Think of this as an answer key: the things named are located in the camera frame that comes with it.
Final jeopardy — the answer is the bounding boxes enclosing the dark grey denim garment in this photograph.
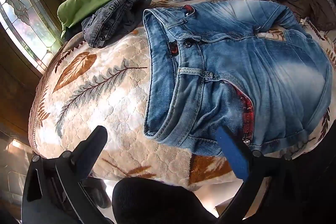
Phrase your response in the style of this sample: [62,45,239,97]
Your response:
[81,0,152,48]

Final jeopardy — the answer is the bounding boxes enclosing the blue denim pants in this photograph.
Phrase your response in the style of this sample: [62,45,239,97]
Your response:
[142,1,333,157]

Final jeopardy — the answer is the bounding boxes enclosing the leaf print blanket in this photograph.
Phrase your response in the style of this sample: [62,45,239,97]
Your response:
[28,0,336,191]

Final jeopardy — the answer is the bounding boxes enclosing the stained glass window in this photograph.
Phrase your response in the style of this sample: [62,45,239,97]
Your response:
[0,0,63,73]

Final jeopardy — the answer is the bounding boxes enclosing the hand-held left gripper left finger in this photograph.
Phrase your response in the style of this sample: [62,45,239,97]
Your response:
[21,125,116,224]

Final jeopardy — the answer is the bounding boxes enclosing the dark cloth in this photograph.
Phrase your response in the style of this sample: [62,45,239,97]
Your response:
[112,176,219,224]

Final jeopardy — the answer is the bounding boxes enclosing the plain green cloth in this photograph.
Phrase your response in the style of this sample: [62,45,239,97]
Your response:
[57,0,126,40]

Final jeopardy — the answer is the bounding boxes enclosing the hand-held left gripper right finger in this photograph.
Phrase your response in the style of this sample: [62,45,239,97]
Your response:
[215,125,298,224]

